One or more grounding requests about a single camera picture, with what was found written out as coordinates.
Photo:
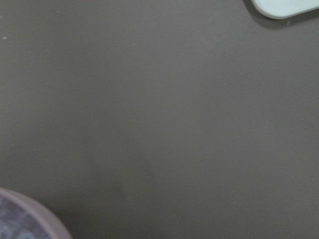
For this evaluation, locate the clear ice cubes pile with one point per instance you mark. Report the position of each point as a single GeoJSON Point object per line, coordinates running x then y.
{"type": "Point", "coordinates": [17, 223]}

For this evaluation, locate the cream rectangular tray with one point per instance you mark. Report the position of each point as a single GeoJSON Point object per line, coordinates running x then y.
{"type": "Point", "coordinates": [281, 9]}

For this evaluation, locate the pink bowl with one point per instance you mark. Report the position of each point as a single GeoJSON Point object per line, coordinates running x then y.
{"type": "Point", "coordinates": [53, 226]}

